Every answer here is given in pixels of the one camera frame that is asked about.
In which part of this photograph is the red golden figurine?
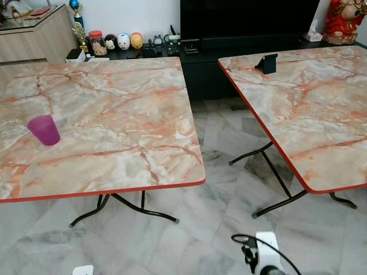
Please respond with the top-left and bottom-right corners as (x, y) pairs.
(323, 0), (366, 46)

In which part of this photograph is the small white box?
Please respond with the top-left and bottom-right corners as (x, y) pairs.
(66, 49), (87, 63)

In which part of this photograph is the white egg shaped toy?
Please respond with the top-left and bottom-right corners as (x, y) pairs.
(117, 33), (132, 51)

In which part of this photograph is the purple plastic cup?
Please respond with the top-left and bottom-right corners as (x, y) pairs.
(27, 115), (61, 147)

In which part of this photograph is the black phone stand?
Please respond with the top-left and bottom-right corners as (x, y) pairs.
(255, 53), (279, 75)

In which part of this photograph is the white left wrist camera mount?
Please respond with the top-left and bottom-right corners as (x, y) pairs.
(72, 265), (94, 275)

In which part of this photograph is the white tissue box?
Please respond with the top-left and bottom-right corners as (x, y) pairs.
(304, 29), (325, 42)

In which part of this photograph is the small grey figurine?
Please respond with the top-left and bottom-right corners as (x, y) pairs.
(148, 36), (165, 52)

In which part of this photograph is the light wooden cabinet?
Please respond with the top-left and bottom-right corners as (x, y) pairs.
(0, 5), (79, 65)

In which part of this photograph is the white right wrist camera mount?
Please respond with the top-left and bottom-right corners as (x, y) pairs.
(254, 231), (282, 273)

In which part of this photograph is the black egg shaped toy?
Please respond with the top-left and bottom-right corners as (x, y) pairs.
(104, 34), (119, 52)

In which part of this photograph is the marble pattern folding table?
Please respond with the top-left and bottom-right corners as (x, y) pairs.
(218, 45), (367, 219)
(0, 56), (206, 228)

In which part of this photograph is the clear jar with red lid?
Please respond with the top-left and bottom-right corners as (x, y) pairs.
(88, 30), (108, 57)

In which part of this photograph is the black television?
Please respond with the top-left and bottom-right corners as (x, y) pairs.
(180, 0), (321, 48)

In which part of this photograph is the yellow egg shaped toy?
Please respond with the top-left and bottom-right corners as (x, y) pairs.
(130, 32), (145, 50)

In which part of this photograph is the golden trophy with blue ball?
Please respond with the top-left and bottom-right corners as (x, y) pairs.
(68, 0), (90, 53)

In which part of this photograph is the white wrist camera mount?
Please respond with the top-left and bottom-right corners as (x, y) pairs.
(72, 265), (94, 275)
(254, 231), (282, 273)

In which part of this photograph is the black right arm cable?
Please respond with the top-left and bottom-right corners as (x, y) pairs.
(231, 233), (302, 275)

